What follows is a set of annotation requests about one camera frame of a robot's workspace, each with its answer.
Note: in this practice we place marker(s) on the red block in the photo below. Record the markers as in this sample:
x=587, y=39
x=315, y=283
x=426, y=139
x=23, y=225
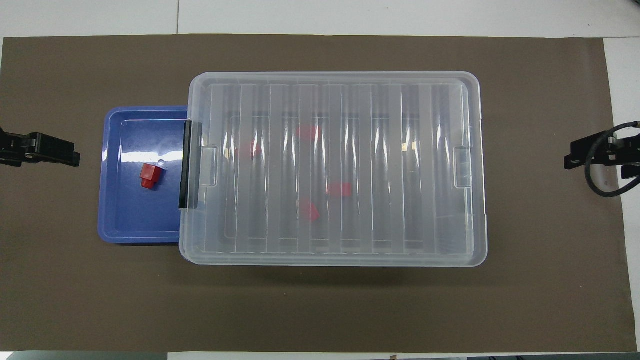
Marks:
x=306, y=132
x=310, y=212
x=149, y=175
x=247, y=150
x=340, y=189

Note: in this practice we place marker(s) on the black box latch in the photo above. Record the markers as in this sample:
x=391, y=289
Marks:
x=188, y=165

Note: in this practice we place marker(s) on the clear plastic storage box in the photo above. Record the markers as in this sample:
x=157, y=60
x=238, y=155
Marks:
x=400, y=80
x=385, y=210

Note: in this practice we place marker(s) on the blue plastic tray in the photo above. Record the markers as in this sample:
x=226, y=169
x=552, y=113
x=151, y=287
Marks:
x=125, y=215

